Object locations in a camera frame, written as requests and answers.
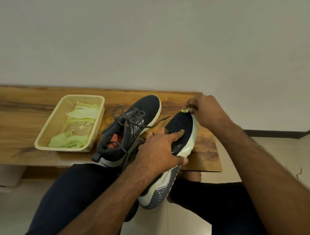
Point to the person's left hand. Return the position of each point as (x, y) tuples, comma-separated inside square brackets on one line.
[(157, 150)]

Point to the person's right hand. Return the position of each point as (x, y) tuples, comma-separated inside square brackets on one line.
[(208, 111)]

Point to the grey shoelace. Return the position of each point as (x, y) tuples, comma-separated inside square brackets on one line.
[(135, 147), (128, 116)]

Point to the dark sneaker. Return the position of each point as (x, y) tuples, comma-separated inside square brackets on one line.
[(181, 123), (145, 104)]

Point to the person's right forearm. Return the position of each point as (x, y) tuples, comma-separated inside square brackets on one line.
[(271, 179)]

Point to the person's left forearm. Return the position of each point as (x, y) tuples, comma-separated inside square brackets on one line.
[(104, 203)]

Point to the dark baseboard strip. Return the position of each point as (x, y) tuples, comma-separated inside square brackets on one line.
[(273, 133)]

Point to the cream plastic mesh basket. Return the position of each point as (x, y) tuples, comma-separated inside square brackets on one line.
[(52, 123)]

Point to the dark thread piece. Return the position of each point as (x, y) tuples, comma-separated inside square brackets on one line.
[(299, 172)]

